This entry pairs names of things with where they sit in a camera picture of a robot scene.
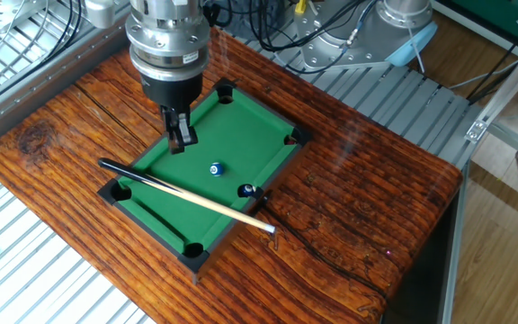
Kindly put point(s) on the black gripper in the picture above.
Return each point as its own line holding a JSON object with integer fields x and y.
{"x": 171, "y": 90}

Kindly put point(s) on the black and wood pool cue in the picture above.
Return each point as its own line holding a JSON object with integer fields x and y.
{"x": 205, "y": 203}

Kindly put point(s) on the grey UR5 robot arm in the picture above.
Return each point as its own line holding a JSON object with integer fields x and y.
{"x": 367, "y": 36}

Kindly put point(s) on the blue striped pool ball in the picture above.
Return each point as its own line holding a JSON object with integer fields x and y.
{"x": 216, "y": 169}

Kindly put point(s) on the green mini pool table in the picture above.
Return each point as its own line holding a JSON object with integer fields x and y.
{"x": 241, "y": 144}

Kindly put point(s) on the dark striped pool ball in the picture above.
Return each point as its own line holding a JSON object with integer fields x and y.
{"x": 246, "y": 190}

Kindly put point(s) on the yellow connector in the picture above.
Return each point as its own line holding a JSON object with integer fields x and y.
{"x": 300, "y": 6}

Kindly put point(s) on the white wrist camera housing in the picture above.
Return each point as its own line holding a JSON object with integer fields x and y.
{"x": 101, "y": 13}

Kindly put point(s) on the metal corner bracket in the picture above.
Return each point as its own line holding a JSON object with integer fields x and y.
{"x": 477, "y": 130}

